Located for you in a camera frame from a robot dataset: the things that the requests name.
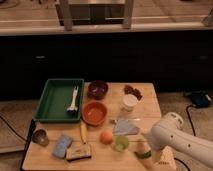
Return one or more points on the green plastic tray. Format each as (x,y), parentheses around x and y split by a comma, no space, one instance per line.
(56,98)

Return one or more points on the blue sponge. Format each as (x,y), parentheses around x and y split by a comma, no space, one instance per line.
(63,143)

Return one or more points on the wooden stool frame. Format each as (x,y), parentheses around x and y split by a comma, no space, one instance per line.
(104,13)

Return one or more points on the dark blue floor object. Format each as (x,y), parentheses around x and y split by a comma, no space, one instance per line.
(201,100)

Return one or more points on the orange bowl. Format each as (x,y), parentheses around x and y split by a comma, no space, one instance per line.
(94,113)

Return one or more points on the white lidded jar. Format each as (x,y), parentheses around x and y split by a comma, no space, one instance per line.
(128,103)

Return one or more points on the yellow banana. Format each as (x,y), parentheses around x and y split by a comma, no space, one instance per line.
(83,131)

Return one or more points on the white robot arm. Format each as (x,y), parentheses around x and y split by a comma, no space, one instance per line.
(168,132)

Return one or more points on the silver metal cup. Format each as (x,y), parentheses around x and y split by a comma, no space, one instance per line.
(40,137)

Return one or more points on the brown wooden block brush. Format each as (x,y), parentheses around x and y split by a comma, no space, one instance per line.
(79,152)

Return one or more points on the white dish brush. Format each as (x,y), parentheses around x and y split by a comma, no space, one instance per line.
(73,107)

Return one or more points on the grey folded cloth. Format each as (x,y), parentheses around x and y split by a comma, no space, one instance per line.
(125,127)

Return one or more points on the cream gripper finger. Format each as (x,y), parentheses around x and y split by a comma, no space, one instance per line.
(142,147)

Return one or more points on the brown dried fruit pile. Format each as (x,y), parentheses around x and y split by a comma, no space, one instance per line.
(130,90)

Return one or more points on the orange peach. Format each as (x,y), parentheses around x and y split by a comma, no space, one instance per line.
(106,137)

